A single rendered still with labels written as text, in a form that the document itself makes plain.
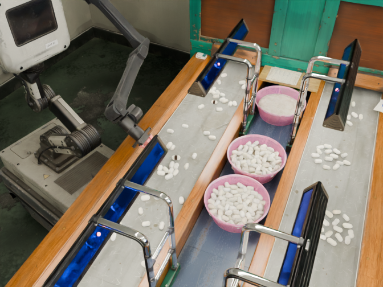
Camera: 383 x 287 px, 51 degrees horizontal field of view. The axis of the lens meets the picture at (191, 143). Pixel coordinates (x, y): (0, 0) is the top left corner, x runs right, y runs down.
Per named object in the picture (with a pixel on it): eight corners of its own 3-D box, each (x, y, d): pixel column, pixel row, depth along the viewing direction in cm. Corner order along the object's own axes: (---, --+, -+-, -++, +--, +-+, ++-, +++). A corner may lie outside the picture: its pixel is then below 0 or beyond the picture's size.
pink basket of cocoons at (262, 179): (227, 189, 177) (228, 175, 171) (225, 148, 197) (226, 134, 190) (286, 191, 176) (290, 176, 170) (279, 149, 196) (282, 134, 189)
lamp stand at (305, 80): (285, 151, 194) (301, 73, 164) (294, 127, 208) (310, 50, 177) (324, 162, 189) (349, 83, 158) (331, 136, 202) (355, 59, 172)
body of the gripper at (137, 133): (153, 128, 174) (140, 117, 173) (141, 143, 167) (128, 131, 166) (145, 135, 179) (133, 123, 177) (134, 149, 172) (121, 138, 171)
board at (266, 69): (257, 80, 224) (257, 78, 223) (264, 66, 234) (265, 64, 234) (317, 93, 215) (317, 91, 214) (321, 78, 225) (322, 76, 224)
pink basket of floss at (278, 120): (267, 134, 204) (269, 120, 197) (245, 105, 222) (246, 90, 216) (312, 123, 210) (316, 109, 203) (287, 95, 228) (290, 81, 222)
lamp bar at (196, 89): (187, 94, 168) (186, 80, 163) (234, 29, 210) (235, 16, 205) (204, 98, 166) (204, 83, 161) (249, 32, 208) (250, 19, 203)
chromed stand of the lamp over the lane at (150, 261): (108, 296, 141) (84, 221, 111) (136, 251, 155) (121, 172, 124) (156, 318, 136) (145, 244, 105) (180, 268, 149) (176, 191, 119)
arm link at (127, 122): (114, 125, 170) (120, 119, 167) (122, 116, 175) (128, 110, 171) (126, 136, 172) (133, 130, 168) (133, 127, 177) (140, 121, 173)
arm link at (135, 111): (103, 114, 170) (114, 106, 165) (117, 101, 179) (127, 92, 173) (122, 135, 174) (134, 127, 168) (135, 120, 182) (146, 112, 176)
